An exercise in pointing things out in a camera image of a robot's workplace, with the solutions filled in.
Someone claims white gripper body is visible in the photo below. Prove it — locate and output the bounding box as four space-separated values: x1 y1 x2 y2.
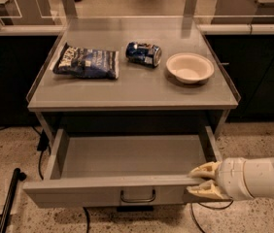
216 157 253 201

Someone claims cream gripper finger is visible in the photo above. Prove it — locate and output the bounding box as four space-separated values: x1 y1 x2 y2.
188 161 222 180
187 180 229 200

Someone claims black cable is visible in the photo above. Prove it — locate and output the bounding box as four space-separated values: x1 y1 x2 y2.
189 200 234 233
31 125 90 233

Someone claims black cable on right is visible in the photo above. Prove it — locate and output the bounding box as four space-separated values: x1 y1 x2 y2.
189 200 234 233

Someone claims blue chip bag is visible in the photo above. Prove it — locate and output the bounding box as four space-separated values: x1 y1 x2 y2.
52 44 120 80

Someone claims clear acrylic barrier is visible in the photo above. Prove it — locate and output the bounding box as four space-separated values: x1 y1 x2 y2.
0 0 274 35

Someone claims grey top drawer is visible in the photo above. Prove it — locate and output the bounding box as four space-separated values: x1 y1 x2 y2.
22 125 232 210

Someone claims black pole on floor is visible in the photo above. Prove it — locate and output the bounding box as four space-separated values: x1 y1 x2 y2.
0 168 26 233

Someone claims blue soda can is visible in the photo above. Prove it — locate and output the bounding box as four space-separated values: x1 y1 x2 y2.
125 42 162 68

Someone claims grey drawer cabinet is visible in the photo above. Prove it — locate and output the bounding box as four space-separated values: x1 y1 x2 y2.
25 16 242 213

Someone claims white paper bowl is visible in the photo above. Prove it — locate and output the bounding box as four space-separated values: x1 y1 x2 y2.
166 52 215 84

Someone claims black cable on left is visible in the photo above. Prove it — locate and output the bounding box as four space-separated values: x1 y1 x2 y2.
31 125 90 233

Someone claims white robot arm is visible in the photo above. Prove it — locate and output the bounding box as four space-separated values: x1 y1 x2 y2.
188 157 274 201

